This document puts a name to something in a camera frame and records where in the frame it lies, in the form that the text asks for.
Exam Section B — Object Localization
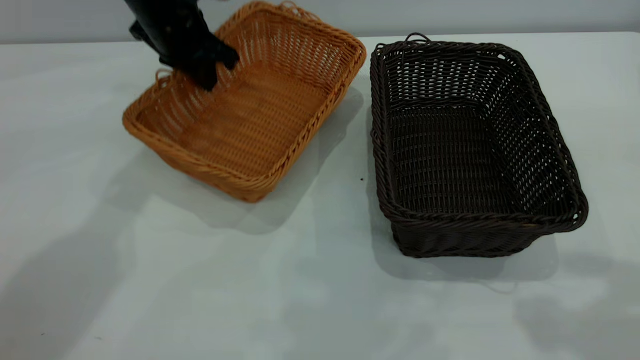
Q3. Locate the light brown wicker basket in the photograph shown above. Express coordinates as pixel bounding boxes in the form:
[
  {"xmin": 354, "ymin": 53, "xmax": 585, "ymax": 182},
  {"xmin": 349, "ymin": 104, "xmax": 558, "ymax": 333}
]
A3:
[{"xmin": 122, "ymin": 0, "xmax": 368, "ymax": 204}]

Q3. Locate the dark brown wicker basket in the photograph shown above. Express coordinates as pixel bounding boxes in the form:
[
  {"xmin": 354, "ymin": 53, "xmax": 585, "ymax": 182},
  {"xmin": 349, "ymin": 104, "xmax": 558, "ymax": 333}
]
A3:
[{"xmin": 370, "ymin": 33, "xmax": 590, "ymax": 259}]

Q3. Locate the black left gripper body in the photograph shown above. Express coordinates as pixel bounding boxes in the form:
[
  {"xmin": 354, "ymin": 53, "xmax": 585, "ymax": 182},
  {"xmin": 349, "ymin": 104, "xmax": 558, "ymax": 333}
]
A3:
[{"xmin": 123, "ymin": 0, "xmax": 222, "ymax": 69}]

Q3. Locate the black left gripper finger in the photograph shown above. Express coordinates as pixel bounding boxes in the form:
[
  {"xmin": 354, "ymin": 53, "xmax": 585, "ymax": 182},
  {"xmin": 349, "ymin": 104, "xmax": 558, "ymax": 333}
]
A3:
[
  {"xmin": 192, "ymin": 61, "xmax": 219, "ymax": 92},
  {"xmin": 215, "ymin": 40, "xmax": 240, "ymax": 71}
]

